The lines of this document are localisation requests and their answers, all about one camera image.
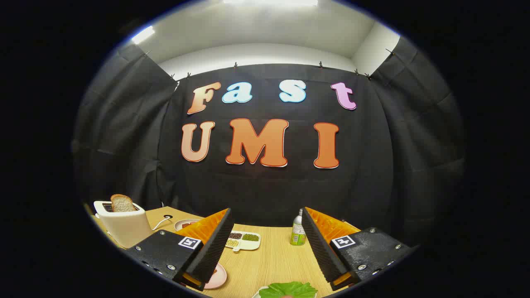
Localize green drink bottle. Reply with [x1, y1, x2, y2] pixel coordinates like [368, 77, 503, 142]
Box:
[290, 209, 307, 246]

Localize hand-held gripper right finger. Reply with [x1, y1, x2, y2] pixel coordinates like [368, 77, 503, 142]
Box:
[301, 207, 418, 292]

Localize white toaster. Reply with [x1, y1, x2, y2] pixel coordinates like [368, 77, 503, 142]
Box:
[94, 200, 152, 249]

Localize white round plate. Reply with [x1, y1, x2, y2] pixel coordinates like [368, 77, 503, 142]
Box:
[174, 219, 201, 231]

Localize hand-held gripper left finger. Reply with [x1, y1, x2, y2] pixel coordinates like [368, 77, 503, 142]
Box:
[126, 208, 235, 292]

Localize white divided dish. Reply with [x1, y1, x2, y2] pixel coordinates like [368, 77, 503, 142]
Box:
[225, 231, 261, 252]

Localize black backdrop cloth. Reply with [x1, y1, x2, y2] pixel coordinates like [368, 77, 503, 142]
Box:
[72, 36, 466, 249]

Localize small ceiling light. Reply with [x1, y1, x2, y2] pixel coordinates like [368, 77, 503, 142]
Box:
[131, 26, 156, 45]

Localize toasted bread slice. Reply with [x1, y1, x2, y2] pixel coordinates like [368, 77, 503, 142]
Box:
[110, 194, 137, 213]

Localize pink plate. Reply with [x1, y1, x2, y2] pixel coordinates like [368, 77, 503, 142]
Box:
[204, 263, 228, 290]

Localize wide ceiling light panel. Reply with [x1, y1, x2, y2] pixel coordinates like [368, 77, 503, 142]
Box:
[223, 0, 319, 6]

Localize green lettuce leaf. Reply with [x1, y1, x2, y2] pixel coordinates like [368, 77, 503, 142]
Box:
[259, 282, 317, 298]

